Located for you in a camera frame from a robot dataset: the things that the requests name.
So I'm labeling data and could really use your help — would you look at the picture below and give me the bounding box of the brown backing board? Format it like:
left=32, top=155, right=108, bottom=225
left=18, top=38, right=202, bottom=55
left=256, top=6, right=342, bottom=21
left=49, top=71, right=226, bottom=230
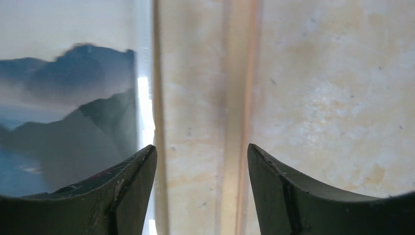
left=152, top=0, right=170, bottom=235

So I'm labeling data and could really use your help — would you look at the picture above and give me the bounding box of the seascape photo print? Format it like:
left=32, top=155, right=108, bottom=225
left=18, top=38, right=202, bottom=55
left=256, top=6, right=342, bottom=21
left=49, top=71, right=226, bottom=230
left=0, top=0, right=151, bottom=197

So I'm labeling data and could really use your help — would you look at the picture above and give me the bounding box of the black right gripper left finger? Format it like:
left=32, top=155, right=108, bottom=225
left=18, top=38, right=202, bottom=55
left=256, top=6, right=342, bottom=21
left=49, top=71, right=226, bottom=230
left=0, top=145, right=158, bottom=235

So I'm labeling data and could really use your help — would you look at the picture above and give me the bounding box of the pink photo frame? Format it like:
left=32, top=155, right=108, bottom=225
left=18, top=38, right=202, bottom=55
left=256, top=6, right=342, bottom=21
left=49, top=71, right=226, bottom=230
left=220, top=0, right=260, bottom=235

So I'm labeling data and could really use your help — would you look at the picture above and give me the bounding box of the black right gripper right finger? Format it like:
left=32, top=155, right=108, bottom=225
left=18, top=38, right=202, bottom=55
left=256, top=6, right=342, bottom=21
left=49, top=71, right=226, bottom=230
left=247, top=143, right=415, bottom=235

